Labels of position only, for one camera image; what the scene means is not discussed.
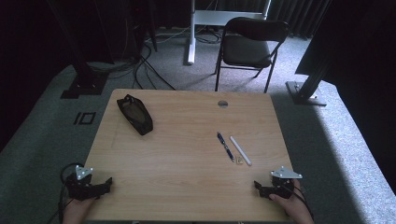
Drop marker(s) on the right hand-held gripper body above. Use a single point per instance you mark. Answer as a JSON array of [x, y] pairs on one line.
[[282, 183]]

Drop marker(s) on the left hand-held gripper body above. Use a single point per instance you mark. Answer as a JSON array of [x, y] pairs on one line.
[[81, 188]]

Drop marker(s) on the small tan eraser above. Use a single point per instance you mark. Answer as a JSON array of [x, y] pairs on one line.
[[239, 160]]

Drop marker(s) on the white pen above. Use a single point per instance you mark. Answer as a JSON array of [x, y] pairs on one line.
[[240, 150]]

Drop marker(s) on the black mesh pencil case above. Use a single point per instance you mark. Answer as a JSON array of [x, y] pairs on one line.
[[135, 115]]

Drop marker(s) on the person's right hand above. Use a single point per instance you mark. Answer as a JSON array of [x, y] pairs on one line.
[[291, 203]]

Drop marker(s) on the person's left hand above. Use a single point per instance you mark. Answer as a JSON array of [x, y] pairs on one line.
[[76, 210]]

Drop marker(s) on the blue pen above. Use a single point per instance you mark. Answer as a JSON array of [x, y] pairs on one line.
[[225, 146]]

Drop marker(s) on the grey round table grommet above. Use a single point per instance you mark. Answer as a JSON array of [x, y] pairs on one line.
[[223, 103]]

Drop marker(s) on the black metal stand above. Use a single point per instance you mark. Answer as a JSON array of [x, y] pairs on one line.
[[85, 79], [306, 90]]

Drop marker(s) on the black folding chair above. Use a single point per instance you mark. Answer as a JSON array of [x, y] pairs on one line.
[[246, 49]]

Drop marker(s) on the white desk frame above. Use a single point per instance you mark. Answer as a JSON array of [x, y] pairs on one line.
[[193, 31]]

